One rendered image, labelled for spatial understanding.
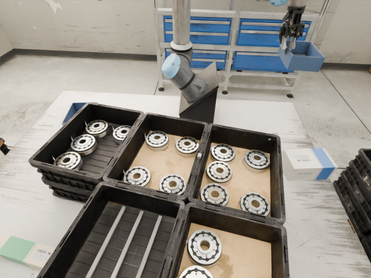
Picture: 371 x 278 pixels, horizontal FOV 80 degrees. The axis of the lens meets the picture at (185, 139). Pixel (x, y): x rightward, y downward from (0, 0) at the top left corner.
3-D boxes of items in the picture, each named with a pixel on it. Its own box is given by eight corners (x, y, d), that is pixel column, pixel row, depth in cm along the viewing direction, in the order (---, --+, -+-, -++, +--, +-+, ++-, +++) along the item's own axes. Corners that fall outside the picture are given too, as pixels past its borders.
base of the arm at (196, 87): (189, 89, 132) (178, 78, 127) (209, 76, 123) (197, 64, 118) (185, 107, 123) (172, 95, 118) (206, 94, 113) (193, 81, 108)
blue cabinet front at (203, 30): (165, 65, 271) (163, 15, 233) (224, 69, 268) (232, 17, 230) (165, 67, 269) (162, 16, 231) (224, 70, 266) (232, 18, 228)
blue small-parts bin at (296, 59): (277, 53, 121) (281, 39, 116) (305, 54, 121) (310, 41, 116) (287, 70, 107) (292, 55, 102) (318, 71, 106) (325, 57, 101)
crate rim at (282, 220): (208, 127, 100) (209, 122, 98) (278, 139, 94) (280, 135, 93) (186, 204, 72) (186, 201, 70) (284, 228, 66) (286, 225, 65)
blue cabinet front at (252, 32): (231, 69, 268) (240, 17, 229) (292, 71, 265) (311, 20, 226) (231, 70, 266) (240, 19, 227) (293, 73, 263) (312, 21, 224)
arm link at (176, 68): (175, 92, 118) (155, 74, 111) (179, 77, 126) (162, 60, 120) (191, 80, 110) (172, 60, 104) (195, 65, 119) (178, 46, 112)
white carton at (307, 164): (316, 160, 114) (324, 148, 107) (328, 179, 105) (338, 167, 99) (278, 161, 113) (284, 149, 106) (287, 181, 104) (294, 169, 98)
